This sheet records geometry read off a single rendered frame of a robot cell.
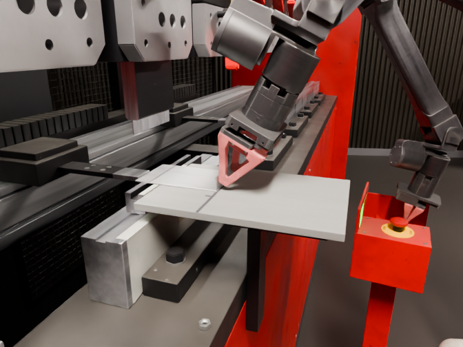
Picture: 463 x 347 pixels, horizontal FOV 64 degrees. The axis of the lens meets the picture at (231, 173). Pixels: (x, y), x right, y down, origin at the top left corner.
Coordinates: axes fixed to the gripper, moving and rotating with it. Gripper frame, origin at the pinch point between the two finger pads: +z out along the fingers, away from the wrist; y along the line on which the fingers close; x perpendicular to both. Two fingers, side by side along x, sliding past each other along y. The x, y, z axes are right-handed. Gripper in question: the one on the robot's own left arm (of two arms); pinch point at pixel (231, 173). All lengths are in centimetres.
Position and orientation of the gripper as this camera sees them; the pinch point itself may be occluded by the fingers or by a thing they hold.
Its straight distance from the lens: 53.6
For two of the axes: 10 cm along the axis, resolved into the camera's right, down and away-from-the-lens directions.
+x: 8.4, 5.2, -1.1
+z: -4.3, 7.9, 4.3
